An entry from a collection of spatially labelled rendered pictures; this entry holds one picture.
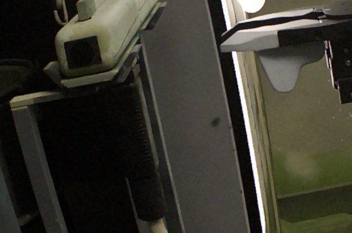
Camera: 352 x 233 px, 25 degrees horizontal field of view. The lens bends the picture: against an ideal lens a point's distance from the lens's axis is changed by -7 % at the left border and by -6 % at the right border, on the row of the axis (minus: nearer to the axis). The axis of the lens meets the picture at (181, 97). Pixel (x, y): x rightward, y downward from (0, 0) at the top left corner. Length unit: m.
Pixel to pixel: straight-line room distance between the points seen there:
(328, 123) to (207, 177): 1.50
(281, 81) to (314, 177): 2.00
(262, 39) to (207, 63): 0.53
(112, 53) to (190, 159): 0.66
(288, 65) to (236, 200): 0.61
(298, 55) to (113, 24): 0.17
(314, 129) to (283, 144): 0.12
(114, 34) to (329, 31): 0.18
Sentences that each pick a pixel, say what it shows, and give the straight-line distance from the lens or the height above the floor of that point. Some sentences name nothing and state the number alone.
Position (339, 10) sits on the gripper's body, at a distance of 0.72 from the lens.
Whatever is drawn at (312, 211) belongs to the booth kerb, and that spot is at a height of 0.09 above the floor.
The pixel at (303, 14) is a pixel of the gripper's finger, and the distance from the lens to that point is 0.75.
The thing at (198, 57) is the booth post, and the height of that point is 0.97.
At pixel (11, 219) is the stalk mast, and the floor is 0.94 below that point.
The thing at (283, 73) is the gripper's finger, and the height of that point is 1.06.
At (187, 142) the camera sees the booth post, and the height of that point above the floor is 0.84.
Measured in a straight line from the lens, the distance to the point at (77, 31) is 0.62.
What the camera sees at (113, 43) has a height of 1.13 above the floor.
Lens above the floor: 1.24
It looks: 15 degrees down
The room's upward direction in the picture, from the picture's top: 12 degrees counter-clockwise
